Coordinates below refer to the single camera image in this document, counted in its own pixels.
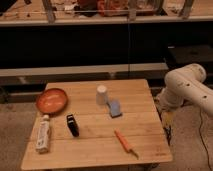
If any blue sponge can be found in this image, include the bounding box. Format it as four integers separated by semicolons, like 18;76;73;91
107;100;122;118

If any black cable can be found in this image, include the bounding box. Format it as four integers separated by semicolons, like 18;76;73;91
198;107;213;171

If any orange object on shelf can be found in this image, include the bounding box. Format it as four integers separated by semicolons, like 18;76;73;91
97;0;128;16

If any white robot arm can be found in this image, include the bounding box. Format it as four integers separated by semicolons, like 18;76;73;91
155;63;213;142

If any white plastic bottle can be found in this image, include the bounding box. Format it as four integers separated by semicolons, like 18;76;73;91
36;115;50;154

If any wooden table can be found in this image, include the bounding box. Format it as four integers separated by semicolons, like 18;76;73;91
21;79;172;171

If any black box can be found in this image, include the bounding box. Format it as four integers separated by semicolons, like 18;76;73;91
165;45;213;73

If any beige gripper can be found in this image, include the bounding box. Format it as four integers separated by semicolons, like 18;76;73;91
161;111;172;142

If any white ceramic cup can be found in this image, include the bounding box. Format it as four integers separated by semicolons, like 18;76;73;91
96;85;108;105

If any orange bowl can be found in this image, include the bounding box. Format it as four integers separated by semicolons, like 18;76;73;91
36;88;68;114

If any orange handled tool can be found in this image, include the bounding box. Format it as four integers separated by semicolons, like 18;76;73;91
114;130;139;158

